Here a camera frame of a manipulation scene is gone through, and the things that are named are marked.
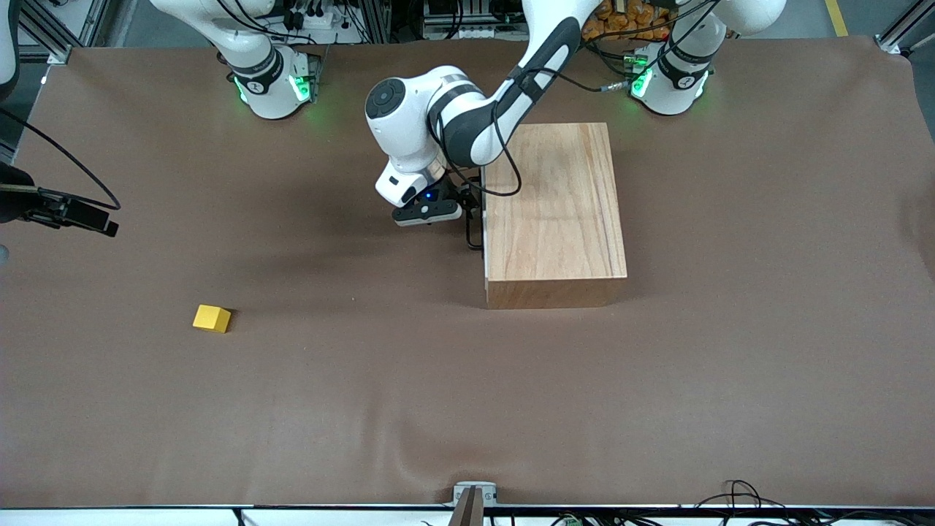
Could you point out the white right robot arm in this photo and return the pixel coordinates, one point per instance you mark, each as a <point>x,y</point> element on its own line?
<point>270,95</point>

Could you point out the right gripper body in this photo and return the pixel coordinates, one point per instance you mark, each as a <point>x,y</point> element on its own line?
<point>16,194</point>

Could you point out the brown table cover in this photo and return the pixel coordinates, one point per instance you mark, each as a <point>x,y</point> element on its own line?
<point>365,402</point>

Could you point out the white power strip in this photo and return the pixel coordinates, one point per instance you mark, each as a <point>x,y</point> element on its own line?
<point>314,22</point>

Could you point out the grey bracket mount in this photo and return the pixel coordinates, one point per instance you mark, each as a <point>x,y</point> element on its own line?
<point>473,495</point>

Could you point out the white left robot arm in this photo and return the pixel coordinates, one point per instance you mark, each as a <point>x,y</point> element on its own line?
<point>467,117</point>

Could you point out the grey equipment rack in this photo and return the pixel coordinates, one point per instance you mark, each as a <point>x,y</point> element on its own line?
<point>475,18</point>

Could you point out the light wooden cabinet box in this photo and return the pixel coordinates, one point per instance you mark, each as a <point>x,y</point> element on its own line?
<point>562,219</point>

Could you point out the yellow wooden block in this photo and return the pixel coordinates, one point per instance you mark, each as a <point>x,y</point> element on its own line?
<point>210,318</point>

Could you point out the aluminium frame profile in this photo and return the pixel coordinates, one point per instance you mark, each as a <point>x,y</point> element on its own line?
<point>44,33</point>
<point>902,33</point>

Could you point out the orange objects pile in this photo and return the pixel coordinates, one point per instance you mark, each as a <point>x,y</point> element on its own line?
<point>630,13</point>

